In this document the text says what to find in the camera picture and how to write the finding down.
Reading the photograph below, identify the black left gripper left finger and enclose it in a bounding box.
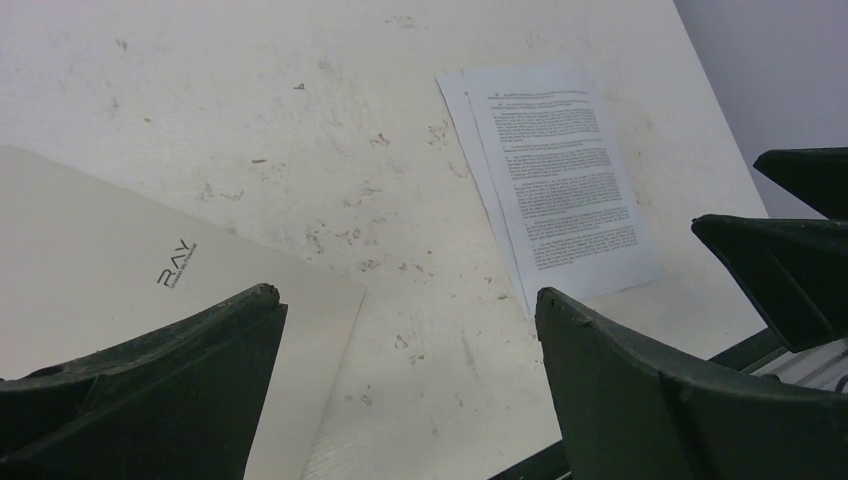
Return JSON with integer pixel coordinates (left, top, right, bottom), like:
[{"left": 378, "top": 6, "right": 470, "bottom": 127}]
[{"left": 1, "top": 283, "right": 287, "bottom": 479}]

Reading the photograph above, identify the printed paper sheet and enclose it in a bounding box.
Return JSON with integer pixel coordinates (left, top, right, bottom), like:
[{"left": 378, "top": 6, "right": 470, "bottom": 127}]
[{"left": 462, "top": 63, "right": 662, "bottom": 301}]

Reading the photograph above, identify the white folder with black inside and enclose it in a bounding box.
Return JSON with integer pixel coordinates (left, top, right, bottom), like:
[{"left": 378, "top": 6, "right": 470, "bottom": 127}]
[{"left": 1, "top": 146, "right": 365, "bottom": 479}]

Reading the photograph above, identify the aluminium frame rail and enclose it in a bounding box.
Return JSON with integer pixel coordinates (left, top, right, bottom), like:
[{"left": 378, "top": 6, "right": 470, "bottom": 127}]
[{"left": 751, "top": 339, "right": 847, "bottom": 394}]

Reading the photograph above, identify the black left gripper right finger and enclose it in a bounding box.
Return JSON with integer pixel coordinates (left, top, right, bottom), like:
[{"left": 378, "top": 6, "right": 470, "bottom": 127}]
[{"left": 535, "top": 288, "right": 847, "bottom": 479}]

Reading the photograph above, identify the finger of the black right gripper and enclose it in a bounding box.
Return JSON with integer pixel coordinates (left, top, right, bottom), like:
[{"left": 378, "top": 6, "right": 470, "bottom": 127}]
[
  {"left": 753, "top": 147, "right": 847, "bottom": 220},
  {"left": 691, "top": 214, "right": 847, "bottom": 353}
]

